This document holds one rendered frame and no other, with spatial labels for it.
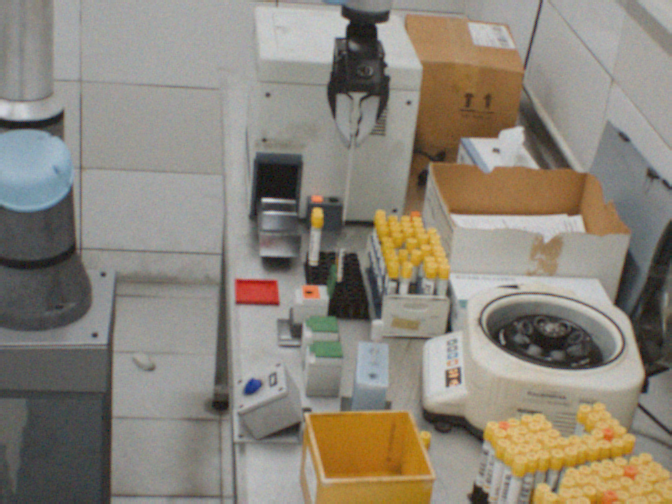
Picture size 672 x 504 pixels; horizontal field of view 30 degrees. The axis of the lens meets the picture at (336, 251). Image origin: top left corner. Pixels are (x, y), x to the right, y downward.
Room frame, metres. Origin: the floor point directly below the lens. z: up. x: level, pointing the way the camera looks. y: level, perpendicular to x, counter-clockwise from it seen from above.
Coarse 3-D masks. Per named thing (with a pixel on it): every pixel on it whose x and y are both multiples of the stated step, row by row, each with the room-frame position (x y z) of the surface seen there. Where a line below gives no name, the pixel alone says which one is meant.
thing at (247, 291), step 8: (240, 280) 1.71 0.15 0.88; (248, 280) 1.71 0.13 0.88; (256, 280) 1.71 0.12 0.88; (264, 280) 1.71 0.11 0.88; (272, 280) 1.71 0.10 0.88; (240, 288) 1.69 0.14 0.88; (248, 288) 1.69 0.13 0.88; (256, 288) 1.69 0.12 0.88; (264, 288) 1.70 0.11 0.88; (272, 288) 1.70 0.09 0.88; (240, 296) 1.66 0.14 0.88; (248, 296) 1.67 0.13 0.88; (256, 296) 1.67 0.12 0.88; (264, 296) 1.67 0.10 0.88; (272, 296) 1.67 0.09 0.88; (248, 304) 1.64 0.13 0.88; (256, 304) 1.65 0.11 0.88; (264, 304) 1.65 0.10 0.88; (272, 304) 1.65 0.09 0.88
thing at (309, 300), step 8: (304, 288) 1.58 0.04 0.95; (312, 288) 1.58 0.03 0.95; (320, 288) 1.58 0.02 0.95; (296, 296) 1.56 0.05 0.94; (304, 296) 1.55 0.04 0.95; (312, 296) 1.56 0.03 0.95; (320, 296) 1.56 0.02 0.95; (328, 296) 1.56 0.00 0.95; (296, 304) 1.55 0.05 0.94; (304, 304) 1.55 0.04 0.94; (312, 304) 1.55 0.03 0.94; (320, 304) 1.55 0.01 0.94; (296, 312) 1.55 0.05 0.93; (304, 312) 1.55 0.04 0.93; (312, 312) 1.55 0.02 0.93; (320, 312) 1.55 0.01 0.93; (296, 320) 1.55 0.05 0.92; (304, 320) 1.55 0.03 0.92
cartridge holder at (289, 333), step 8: (280, 320) 1.58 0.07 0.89; (288, 320) 1.59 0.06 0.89; (280, 328) 1.56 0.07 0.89; (288, 328) 1.56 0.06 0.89; (296, 328) 1.54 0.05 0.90; (280, 336) 1.54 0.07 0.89; (288, 336) 1.54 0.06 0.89; (296, 336) 1.54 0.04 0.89; (280, 344) 1.54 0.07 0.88; (288, 344) 1.54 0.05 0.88; (296, 344) 1.54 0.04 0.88
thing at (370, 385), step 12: (360, 348) 1.39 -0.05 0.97; (372, 348) 1.40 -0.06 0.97; (384, 348) 1.40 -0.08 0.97; (360, 360) 1.36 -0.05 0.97; (384, 360) 1.37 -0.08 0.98; (360, 372) 1.34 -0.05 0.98; (372, 372) 1.34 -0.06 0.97; (384, 372) 1.34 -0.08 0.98; (360, 384) 1.31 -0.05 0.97; (372, 384) 1.31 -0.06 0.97; (384, 384) 1.31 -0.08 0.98; (360, 396) 1.31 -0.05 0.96; (372, 396) 1.31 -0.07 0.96; (384, 396) 1.31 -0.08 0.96; (348, 408) 1.38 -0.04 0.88; (360, 408) 1.31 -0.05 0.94; (372, 408) 1.31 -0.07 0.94; (384, 408) 1.31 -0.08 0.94
